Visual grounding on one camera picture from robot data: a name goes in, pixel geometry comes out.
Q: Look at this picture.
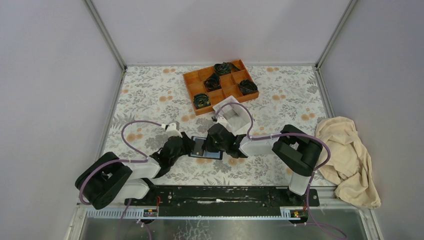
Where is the black leather card holder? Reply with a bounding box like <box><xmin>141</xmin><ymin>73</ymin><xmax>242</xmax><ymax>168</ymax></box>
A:
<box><xmin>188</xmin><ymin>150</ymin><xmax>224</xmax><ymax>160</ymax></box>

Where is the black VIP card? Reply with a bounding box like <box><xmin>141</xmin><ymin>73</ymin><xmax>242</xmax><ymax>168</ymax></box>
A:
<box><xmin>190</xmin><ymin>136</ymin><xmax>205</xmax><ymax>157</ymax></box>

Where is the white plastic card box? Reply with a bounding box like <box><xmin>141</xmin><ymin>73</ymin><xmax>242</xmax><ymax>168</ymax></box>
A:
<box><xmin>212</xmin><ymin>95</ymin><xmax>254</xmax><ymax>135</ymax></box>

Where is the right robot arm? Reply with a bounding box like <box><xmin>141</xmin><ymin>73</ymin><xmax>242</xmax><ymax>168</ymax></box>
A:
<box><xmin>201</xmin><ymin>123</ymin><xmax>329</xmax><ymax>206</ymax></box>

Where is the rolled black belt front-left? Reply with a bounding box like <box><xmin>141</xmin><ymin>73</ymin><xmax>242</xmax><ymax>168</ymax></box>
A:
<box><xmin>193</xmin><ymin>93</ymin><xmax>211</xmax><ymax>109</ymax></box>

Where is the orange wooden divided tray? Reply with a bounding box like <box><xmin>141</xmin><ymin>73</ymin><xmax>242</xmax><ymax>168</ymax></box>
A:
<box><xmin>183</xmin><ymin>59</ymin><xmax>259</xmax><ymax>116</ymax></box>

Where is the rolled black belt middle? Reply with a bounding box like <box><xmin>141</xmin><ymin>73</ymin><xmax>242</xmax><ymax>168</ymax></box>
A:
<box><xmin>203</xmin><ymin>73</ymin><xmax>222</xmax><ymax>92</ymax></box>

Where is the rolled black belt right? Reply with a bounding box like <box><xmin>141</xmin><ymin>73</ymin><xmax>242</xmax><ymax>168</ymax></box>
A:
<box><xmin>238</xmin><ymin>79</ymin><xmax>258</xmax><ymax>96</ymax></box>

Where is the rolled black belt top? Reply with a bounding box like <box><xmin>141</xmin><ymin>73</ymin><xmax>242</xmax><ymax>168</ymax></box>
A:
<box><xmin>213</xmin><ymin>62</ymin><xmax>240</xmax><ymax>76</ymax></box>

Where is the beige crumpled cloth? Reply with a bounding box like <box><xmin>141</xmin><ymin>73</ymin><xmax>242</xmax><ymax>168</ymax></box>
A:
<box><xmin>315</xmin><ymin>116</ymin><xmax>382</xmax><ymax>209</ymax></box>

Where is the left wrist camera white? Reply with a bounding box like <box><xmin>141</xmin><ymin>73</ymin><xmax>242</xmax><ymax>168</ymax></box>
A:
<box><xmin>165</xmin><ymin>121</ymin><xmax>182</xmax><ymax>138</ymax></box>

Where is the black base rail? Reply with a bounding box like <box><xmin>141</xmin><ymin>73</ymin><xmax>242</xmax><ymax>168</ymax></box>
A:
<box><xmin>124</xmin><ymin>182</ymin><xmax>320</xmax><ymax>218</ymax></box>

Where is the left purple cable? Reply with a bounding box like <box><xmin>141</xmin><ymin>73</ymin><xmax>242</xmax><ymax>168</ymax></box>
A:
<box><xmin>78</xmin><ymin>120</ymin><xmax>167</xmax><ymax>206</ymax></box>

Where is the white slotted cable duct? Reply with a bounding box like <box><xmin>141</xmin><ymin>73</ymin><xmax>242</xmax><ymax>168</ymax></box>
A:
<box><xmin>86</xmin><ymin>208</ymin><xmax>301</xmax><ymax>221</ymax></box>

